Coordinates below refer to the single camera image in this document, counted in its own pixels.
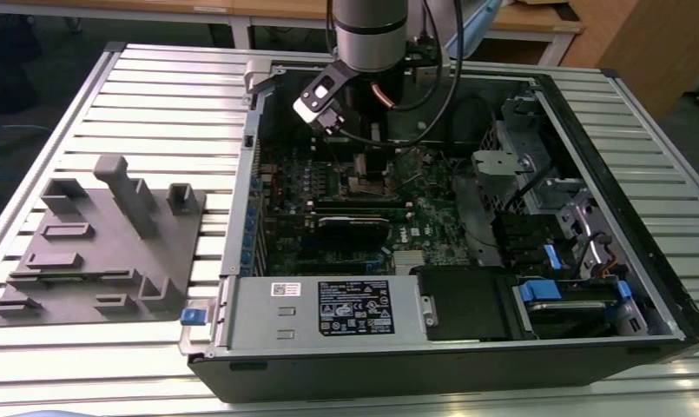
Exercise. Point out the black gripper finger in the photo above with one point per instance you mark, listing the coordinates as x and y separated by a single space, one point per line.
375 163

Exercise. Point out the silver CPU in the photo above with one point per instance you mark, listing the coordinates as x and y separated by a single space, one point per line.
359 165

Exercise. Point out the RAM slot black clips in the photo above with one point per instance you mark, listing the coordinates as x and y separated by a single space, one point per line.
331 150

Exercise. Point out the CPU socket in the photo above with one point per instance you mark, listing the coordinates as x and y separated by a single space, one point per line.
344 191

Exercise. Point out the RAM slot white clips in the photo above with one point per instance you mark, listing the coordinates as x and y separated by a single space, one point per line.
331 146

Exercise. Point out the black expansion slot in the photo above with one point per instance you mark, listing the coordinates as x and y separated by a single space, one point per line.
337 267

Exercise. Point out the black graphics card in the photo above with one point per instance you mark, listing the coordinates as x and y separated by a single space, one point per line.
355 230

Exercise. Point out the green motherboard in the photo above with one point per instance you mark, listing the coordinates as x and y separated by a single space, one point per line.
436 226

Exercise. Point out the small silver heatsink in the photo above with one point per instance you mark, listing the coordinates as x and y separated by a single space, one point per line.
409 258

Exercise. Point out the grey plastic case latch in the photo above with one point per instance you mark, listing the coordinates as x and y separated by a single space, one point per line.
256 71

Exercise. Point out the black connector block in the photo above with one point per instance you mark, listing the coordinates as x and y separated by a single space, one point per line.
523 234

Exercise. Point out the silver metal drive cage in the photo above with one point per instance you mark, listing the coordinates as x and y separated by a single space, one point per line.
557 191

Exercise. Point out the black plastic shroud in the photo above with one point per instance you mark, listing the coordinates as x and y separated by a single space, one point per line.
464 304

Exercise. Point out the blue plastic tab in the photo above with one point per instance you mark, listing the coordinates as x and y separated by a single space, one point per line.
549 257

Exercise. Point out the hard disk in blue carrier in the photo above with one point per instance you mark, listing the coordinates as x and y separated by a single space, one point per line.
539 290

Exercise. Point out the grey power supply unit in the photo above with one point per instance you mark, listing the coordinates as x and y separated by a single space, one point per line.
256 317

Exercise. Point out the wooden cabinet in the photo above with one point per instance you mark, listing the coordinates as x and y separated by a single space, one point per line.
661 43

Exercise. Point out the blue case latch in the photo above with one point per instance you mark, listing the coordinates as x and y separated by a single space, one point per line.
192 316

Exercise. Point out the black PC case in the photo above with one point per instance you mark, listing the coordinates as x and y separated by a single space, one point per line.
383 378

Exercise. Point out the grey parts rack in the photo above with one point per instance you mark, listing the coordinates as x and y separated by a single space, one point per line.
105 260

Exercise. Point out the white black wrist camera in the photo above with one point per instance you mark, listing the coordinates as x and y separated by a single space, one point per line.
429 74
320 93

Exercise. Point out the grey metal bracket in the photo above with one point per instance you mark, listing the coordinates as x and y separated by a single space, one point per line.
491 174

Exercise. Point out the wooden desk white frame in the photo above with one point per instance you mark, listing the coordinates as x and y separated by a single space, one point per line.
93 5
533 19

